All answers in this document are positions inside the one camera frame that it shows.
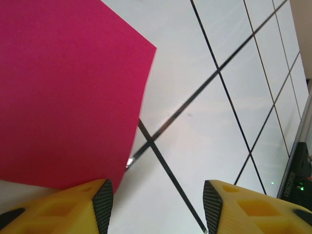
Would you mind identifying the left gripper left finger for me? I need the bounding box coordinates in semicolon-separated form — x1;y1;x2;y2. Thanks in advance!
0;178;115;234

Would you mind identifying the pink felt sheet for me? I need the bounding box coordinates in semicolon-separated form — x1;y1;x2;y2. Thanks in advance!
0;0;158;193

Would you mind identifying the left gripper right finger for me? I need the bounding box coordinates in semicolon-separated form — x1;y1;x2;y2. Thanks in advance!
202;179;312;234

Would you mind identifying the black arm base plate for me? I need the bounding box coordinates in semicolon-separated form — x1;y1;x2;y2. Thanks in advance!
277;141;312;198

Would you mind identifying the aluminium table side rail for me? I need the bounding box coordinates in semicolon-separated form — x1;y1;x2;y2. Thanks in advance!
276;79;312;198

